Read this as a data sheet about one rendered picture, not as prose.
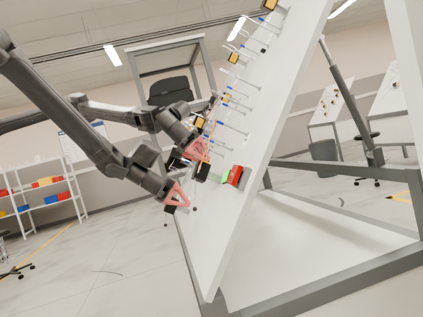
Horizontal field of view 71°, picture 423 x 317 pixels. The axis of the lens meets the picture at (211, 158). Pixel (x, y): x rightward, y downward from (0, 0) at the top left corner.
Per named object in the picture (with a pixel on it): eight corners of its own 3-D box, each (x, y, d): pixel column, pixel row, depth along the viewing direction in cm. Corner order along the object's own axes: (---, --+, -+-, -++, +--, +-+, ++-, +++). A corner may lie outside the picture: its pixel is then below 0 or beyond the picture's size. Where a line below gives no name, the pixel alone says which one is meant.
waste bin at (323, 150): (347, 173, 505) (338, 138, 501) (321, 180, 507) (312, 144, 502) (336, 170, 551) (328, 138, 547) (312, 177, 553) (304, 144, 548)
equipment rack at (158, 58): (204, 334, 189) (123, 48, 176) (192, 290, 249) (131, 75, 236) (276, 306, 198) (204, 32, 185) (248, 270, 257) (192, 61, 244)
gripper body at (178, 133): (192, 141, 99) (176, 126, 98) (199, 131, 89) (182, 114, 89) (179, 154, 96) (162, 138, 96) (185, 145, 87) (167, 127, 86)
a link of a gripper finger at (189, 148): (211, 157, 97) (191, 136, 97) (218, 151, 90) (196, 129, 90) (197, 171, 94) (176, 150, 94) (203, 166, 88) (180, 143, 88)
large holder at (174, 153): (198, 148, 174) (175, 138, 171) (194, 165, 159) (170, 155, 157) (194, 156, 177) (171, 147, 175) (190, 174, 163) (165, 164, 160)
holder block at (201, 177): (202, 183, 93) (190, 178, 92) (208, 167, 94) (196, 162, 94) (205, 181, 89) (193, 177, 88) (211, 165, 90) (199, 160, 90)
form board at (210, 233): (175, 205, 180) (172, 204, 180) (238, 55, 186) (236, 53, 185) (211, 304, 64) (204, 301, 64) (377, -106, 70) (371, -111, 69)
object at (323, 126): (342, 162, 610) (323, 83, 598) (315, 160, 727) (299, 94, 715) (373, 153, 618) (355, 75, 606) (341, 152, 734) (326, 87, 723)
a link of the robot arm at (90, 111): (76, 122, 118) (65, 97, 113) (88, 116, 122) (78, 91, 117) (153, 138, 95) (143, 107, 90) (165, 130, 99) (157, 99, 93)
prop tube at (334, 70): (375, 160, 88) (330, 66, 84) (368, 160, 90) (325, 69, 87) (383, 155, 88) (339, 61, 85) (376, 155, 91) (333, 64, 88)
